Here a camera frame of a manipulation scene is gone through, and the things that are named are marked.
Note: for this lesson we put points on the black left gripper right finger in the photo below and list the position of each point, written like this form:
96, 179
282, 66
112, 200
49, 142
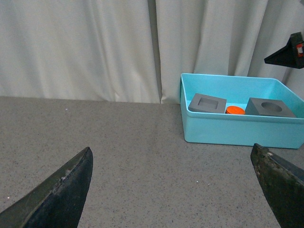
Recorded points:
282, 184

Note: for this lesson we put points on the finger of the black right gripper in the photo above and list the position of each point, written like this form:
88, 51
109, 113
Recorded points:
291, 55

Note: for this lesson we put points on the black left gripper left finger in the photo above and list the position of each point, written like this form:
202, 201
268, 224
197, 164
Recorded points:
58, 201

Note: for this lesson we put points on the gray block with round hole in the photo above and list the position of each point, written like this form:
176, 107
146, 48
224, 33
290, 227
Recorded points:
268, 107

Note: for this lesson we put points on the orange cylinder marked 4680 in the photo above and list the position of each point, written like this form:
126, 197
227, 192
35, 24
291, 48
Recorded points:
235, 110

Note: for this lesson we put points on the gray block with square hole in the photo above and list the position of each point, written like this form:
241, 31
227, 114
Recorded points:
207, 104

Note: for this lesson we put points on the light blue plastic box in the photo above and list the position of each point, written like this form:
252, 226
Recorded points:
235, 129

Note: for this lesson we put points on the white pleated curtain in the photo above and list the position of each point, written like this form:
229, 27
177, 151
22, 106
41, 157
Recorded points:
136, 50

